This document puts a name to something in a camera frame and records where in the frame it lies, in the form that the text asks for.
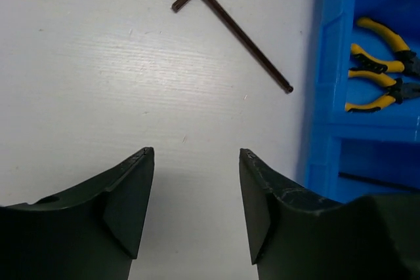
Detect yellow-handled pliers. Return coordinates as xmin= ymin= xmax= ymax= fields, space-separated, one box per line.
xmin=344 ymin=69 xmax=420 ymax=113
xmin=350 ymin=16 xmax=419 ymax=79

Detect large brown hex key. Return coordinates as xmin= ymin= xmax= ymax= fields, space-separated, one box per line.
xmin=171 ymin=0 xmax=295 ymax=95

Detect blue three-compartment bin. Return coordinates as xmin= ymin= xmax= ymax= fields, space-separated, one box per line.
xmin=305 ymin=0 xmax=419 ymax=202

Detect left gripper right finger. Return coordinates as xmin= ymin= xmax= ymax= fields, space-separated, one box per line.
xmin=239 ymin=149 xmax=419 ymax=279

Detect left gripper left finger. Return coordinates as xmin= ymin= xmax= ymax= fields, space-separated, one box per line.
xmin=1 ymin=147 xmax=154 ymax=279

